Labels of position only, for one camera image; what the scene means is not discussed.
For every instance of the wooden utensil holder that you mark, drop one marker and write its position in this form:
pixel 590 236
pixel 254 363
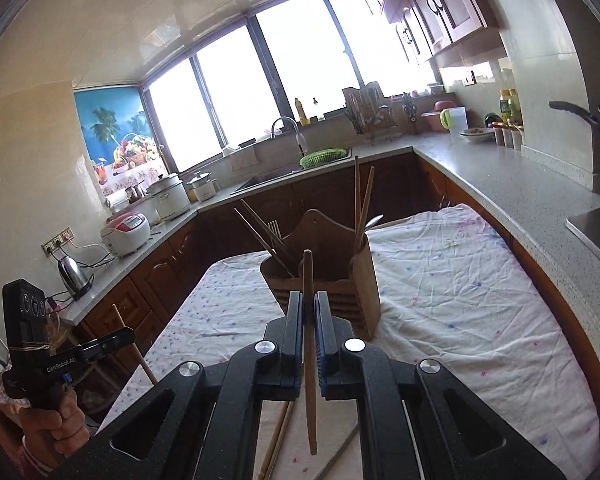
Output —
pixel 360 280

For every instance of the cooking oil bottle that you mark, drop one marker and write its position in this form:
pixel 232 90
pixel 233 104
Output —
pixel 515 105
pixel 504 105

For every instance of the white and red rice cooker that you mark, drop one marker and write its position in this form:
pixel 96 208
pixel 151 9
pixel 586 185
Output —
pixel 125 235

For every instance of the white slow cooker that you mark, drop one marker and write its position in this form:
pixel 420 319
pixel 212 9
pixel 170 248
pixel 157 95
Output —
pixel 169 197

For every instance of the small white electric pot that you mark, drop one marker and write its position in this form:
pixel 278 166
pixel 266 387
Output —
pixel 202 187

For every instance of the person's left hand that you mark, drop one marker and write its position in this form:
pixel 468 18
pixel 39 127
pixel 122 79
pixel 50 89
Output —
pixel 65 425

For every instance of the person's left forearm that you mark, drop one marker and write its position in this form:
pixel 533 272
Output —
pixel 37 462

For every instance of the paper towel roll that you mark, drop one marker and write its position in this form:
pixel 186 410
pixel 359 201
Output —
pixel 116 201

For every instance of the white spice jar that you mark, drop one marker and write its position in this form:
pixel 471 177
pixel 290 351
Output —
pixel 508 136
pixel 517 138
pixel 499 135

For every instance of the wall socket strip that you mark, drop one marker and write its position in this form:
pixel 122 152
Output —
pixel 57 241

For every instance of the steel electric kettle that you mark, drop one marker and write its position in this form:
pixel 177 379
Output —
pixel 74 275

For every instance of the metal fork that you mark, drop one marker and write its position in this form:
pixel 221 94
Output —
pixel 276 230

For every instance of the green plastic colander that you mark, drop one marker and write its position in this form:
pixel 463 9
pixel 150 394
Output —
pixel 322 157

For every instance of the large kitchen window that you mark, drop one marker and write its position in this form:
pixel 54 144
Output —
pixel 300 50

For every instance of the dish drying rack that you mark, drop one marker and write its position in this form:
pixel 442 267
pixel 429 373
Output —
pixel 367 110

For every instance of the dark knife holder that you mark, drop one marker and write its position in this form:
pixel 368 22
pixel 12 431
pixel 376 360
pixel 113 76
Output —
pixel 409 107

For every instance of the metal spoon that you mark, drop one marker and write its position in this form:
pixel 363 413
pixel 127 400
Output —
pixel 375 221

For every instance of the green and white jug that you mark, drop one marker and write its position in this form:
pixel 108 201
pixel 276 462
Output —
pixel 455 120

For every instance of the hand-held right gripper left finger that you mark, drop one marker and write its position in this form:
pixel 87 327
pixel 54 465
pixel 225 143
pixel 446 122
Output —
pixel 294 330

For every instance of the kitchen sink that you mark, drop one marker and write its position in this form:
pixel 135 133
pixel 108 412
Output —
pixel 270 177

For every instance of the steel gas stove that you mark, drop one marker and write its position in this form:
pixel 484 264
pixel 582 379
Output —
pixel 597 232

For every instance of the white plate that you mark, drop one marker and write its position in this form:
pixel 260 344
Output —
pixel 476 135

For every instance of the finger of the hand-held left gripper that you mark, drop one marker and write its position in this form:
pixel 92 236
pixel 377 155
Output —
pixel 110 342

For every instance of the black wok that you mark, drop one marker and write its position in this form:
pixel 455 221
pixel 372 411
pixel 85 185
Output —
pixel 580 112

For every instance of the silver metal chopstick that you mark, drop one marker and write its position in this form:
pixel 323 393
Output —
pixel 340 450

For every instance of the yellow dish soap bottle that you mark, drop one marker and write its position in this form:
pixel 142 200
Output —
pixel 301 112

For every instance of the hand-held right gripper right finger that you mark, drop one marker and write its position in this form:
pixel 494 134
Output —
pixel 325 330

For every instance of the red plastic basin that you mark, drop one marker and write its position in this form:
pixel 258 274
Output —
pixel 435 112

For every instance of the tropical fruit wall poster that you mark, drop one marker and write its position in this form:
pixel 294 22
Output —
pixel 115 130

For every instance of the curved sink faucet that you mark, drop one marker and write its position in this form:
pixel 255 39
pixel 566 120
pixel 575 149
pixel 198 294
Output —
pixel 292 125

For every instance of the grey speckled countertop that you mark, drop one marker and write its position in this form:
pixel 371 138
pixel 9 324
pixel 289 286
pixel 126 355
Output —
pixel 505 175

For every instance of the dark slim chopstick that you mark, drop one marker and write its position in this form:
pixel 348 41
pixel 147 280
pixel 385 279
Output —
pixel 260 238
pixel 265 227

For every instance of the wooden upper cabinets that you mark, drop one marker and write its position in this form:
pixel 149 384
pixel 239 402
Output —
pixel 440 5

